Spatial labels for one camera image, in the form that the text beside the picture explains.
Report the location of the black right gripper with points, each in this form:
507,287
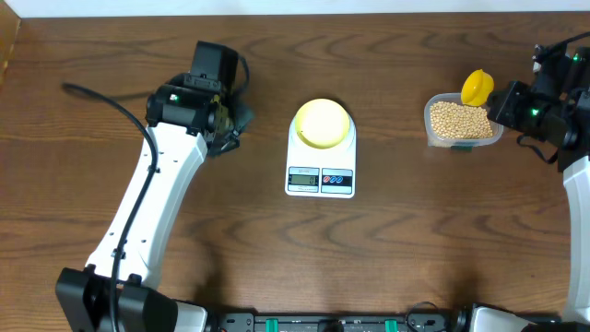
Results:
511,95

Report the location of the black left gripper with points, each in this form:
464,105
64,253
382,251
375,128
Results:
244,114

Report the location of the yellow plastic scoop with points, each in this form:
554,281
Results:
476,89

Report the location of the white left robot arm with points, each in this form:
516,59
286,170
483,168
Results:
188,119

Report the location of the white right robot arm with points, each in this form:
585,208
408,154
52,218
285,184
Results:
565,79

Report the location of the yellow bowl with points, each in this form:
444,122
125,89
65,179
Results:
322,123

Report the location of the white digital kitchen scale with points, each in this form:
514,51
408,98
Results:
327,173

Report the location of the soybeans pile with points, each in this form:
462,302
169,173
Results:
451,120

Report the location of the clear plastic container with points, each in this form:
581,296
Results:
442,142

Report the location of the cardboard box edge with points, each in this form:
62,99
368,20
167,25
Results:
10,24

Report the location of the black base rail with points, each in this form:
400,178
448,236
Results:
421,317

